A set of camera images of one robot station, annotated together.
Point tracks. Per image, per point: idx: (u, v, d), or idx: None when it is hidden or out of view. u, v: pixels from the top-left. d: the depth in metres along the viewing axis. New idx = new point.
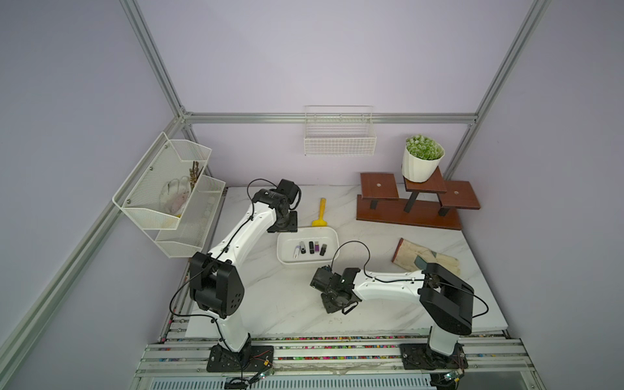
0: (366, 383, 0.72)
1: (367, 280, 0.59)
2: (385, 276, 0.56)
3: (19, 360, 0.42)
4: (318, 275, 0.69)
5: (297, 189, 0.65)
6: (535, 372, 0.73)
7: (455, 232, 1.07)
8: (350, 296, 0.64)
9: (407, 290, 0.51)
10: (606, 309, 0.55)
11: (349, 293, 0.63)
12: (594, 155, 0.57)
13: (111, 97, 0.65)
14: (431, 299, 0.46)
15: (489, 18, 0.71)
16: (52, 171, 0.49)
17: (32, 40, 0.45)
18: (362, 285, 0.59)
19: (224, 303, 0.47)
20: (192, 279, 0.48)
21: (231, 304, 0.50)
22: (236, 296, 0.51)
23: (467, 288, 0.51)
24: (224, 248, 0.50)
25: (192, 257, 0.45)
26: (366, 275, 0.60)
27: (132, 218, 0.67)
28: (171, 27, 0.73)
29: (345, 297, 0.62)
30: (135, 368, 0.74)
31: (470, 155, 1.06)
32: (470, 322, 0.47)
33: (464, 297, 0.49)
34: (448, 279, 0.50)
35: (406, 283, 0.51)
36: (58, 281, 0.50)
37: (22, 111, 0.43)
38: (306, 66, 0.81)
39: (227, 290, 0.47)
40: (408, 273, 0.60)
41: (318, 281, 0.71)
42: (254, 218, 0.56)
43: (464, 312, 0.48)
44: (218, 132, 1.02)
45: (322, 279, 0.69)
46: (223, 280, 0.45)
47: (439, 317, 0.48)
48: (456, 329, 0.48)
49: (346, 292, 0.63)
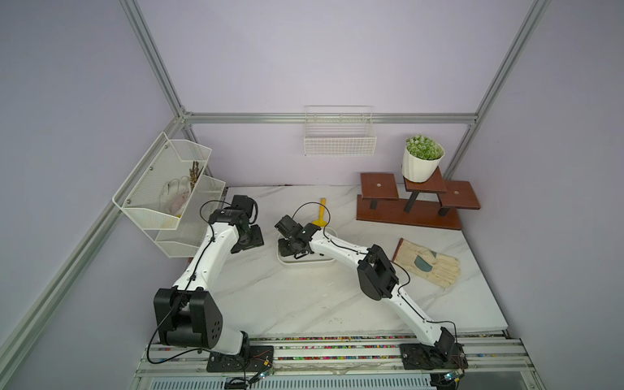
0: (366, 383, 0.72)
1: (323, 239, 0.71)
2: (339, 240, 0.70)
3: (20, 359, 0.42)
4: (287, 221, 0.80)
5: (253, 205, 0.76)
6: (535, 372, 0.73)
7: (455, 232, 1.07)
8: (305, 244, 0.75)
9: (351, 257, 0.65)
10: (606, 309, 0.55)
11: (305, 242, 0.74)
12: (594, 154, 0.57)
13: (111, 97, 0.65)
14: (364, 270, 0.60)
15: (490, 17, 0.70)
16: (52, 169, 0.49)
17: (32, 40, 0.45)
18: (318, 240, 0.71)
19: (206, 333, 0.44)
20: (162, 321, 0.43)
21: (214, 334, 0.46)
22: (215, 325, 0.47)
23: (391, 268, 0.67)
24: (191, 277, 0.46)
25: (155, 296, 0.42)
26: (325, 235, 0.72)
27: (132, 218, 0.67)
28: (170, 26, 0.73)
29: (301, 244, 0.74)
30: (135, 368, 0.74)
31: (470, 155, 1.06)
32: (384, 292, 0.64)
33: (387, 274, 0.66)
34: (382, 257, 0.65)
35: (351, 252, 0.66)
36: (58, 281, 0.50)
37: (23, 110, 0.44)
38: (305, 65, 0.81)
39: (205, 318, 0.43)
40: (357, 244, 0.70)
41: (284, 226, 0.80)
42: (216, 238, 0.53)
43: (385, 285, 0.65)
44: (218, 132, 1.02)
45: (288, 225, 0.79)
46: (199, 309, 0.42)
47: (365, 285, 0.64)
48: (375, 295, 0.64)
49: (303, 240, 0.74)
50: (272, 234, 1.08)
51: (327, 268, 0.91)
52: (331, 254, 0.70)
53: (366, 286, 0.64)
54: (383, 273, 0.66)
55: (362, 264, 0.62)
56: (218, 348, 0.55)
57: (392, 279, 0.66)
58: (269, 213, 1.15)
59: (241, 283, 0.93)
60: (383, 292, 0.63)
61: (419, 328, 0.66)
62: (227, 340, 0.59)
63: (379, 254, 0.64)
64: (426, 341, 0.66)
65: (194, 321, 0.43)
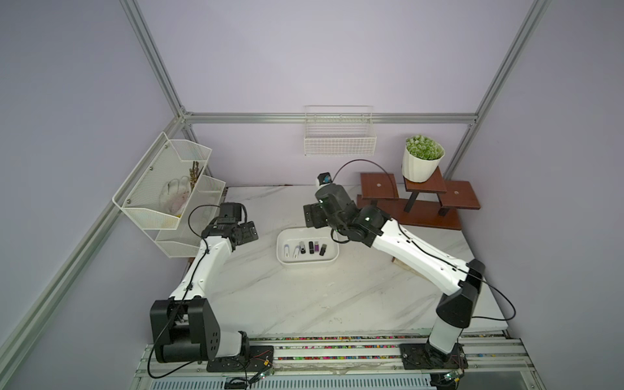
0: (366, 383, 0.72)
1: (400, 239, 0.50)
2: (422, 244, 0.50)
3: (20, 358, 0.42)
4: (339, 192, 0.54)
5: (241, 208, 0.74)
6: (535, 372, 0.73)
7: (455, 232, 1.07)
8: (365, 235, 0.52)
9: (446, 273, 0.46)
10: (607, 309, 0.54)
11: (365, 231, 0.52)
12: (593, 155, 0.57)
13: (111, 97, 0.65)
14: (472, 300, 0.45)
15: (490, 17, 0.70)
16: (52, 169, 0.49)
17: (33, 41, 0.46)
18: (392, 240, 0.50)
19: (205, 343, 0.43)
20: (160, 335, 0.42)
21: (212, 344, 0.45)
22: (214, 335, 0.46)
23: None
24: (188, 287, 0.46)
25: (152, 309, 0.42)
26: (402, 232, 0.51)
27: (133, 218, 0.67)
28: (171, 25, 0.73)
29: (358, 234, 0.52)
30: (135, 368, 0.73)
31: (470, 155, 1.06)
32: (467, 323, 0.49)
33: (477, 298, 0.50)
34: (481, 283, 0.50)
35: (447, 267, 0.47)
36: (57, 282, 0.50)
37: (23, 111, 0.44)
38: (305, 66, 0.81)
39: (203, 327, 0.42)
40: (448, 256, 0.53)
41: (333, 195, 0.53)
42: (210, 250, 0.54)
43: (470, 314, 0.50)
44: (219, 132, 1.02)
45: (339, 198, 0.54)
46: (197, 317, 0.42)
47: (452, 310, 0.47)
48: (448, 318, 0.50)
49: (364, 229, 0.51)
50: (272, 233, 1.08)
51: (327, 267, 0.92)
52: (404, 260, 0.51)
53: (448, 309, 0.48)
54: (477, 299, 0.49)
55: (468, 288, 0.44)
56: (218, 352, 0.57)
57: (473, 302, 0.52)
58: (270, 213, 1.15)
59: (241, 283, 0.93)
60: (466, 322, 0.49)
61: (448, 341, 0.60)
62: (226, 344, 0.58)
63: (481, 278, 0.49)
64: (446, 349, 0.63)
65: (192, 330, 0.42)
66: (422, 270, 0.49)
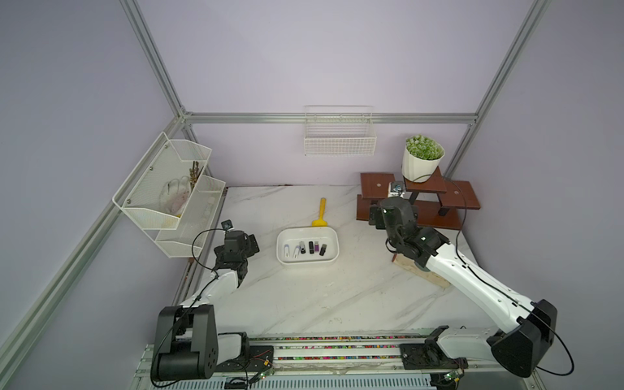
0: (366, 383, 0.72)
1: (455, 262, 0.49)
2: (479, 272, 0.48)
3: (20, 358, 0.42)
4: (405, 206, 0.56)
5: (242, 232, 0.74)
6: (535, 372, 0.73)
7: (455, 232, 1.07)
8: (420, 255, 0.53)
9: (503, 306, 0.43)
10: (608, 309, 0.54)
11: (420, 253, 0.53)
12: (594, 155, 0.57)
13: (111, 97, 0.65)
14: (533, 338, 0.39)
15: (491, 16, 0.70)
16: (53, 169, 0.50)
17: (33, 41, 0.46)
18: (447, 262, 0.50)
19: (204, 353, 0.42)
20: (161, 342, 0.43)
21: (210, 361, 0.44)
22: (212, 351, 0.45)
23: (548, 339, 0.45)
24: (197, 296, 0.50)
25: (159, 317, 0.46)
26: (458, 256, 0.51)
27: (133, 218, 0.67)
28: (171, 25, 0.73)
29: (413, 253, 0.53)
30: (135, 368, 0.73)
31: (470, 156, 1.07)
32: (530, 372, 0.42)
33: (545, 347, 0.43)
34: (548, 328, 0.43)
35: (504, 300, 0.44)
36: (57, 281, 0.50)
37: (23, 110, 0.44)
38: (305, 65, 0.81)
39: (205, 334, 0.43)
40: (510, 290, 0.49)
41: (398, 209, 0.55)
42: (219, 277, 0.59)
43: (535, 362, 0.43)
44: (219, 132, 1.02)
45: (405, 212, 0.56)
46: (202, 322, 0.44)
47: (510, 349, 0.43)
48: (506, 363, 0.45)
49: (421, 249, 0.52)
50: (272, 233, 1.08)
51: (327, 268, 0.91)
52: (459, 286, 0.49)
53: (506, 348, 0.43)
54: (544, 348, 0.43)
55: (530, 326, 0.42)
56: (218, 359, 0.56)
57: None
58: (270, 213, 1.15)
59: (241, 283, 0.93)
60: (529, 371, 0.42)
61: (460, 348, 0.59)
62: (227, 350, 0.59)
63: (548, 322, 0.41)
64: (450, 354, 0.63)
65: (195, 337, 0.43)
66: (477, 299, 0.47)
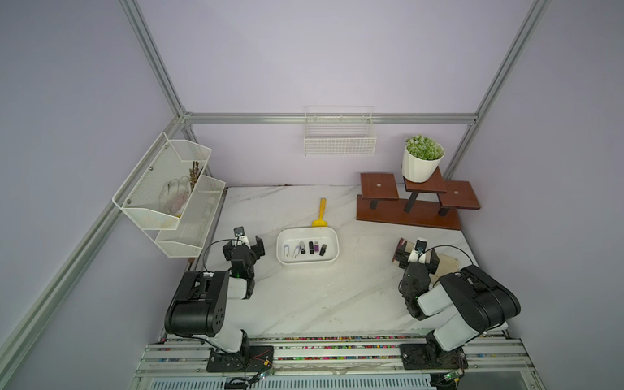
0: (366, 383, 0.72)
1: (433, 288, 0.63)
2: None
3: (21, 358, 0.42)
4: (423, 279, 0.69)
5: (249, 248, 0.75)
6: (535, 372, 0.73)
7: (455, 232, 1.07)
8: (418, 313, 0.72)
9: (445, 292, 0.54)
10: (608, 309, 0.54)
11: (418, 311, 0.71)
12: (594, 155, 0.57)
13: (111, 97, 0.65)
14: (444, 277, 0.54)
15: (490, 17, 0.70)
16: (53, 169, 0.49)
17: (33, 41, 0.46)
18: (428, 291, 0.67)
19: (215, 300, 0.48)
20: (180, 292, 0.49)
21: (218, 318, 0.48)
22: (219, 311, 0.49)
23: (506, 292, 0.49)
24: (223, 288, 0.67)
25: (184, 276, 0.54)
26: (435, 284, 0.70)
27: (132, 218, 0.67)
28: (171, 25, 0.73)
29: (413, 309, 0.72)
30: (136, 368, 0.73)
31: (470, 155, 1.06)
32: (483, 310, 0.47)
33: (506, 300, 0.48)
34: (482, 278, 0.53)
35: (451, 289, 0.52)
36: (57, 281, 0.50)
37: (22, 110, 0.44)
38: (305, 66, 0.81)
39: (219, 287, 0.50)
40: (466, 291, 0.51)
41: (417, 279, 0.70)
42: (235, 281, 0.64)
43: (491, 311, 0.47)
44: (218, 132, 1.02)
45: (421, 283, 0.69)
46: (219, 277, 0.52)
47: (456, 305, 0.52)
48: (476, 322, 0.47)
49: (418, 309, 0.71)
50: (272, 234, 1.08)
51: (327, 268, 0.91)
52: (436, 304, 0.63)
53: (461, 309, 0.51)
54: (491, 294, 0.49)
55: (448, 275, 0.55)
56: (219, 342, 0.56)
57: (510, 309, 0.48)
58: (269, 213, 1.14)
59: None
60: (487, 317, 0.46)
61: (459, 334, 0.57)
62: (227, 335, 0.59)
63: (478, 273, 0.54)
64: (452, 345, 0.61)
65: (211, 288, 0.50)
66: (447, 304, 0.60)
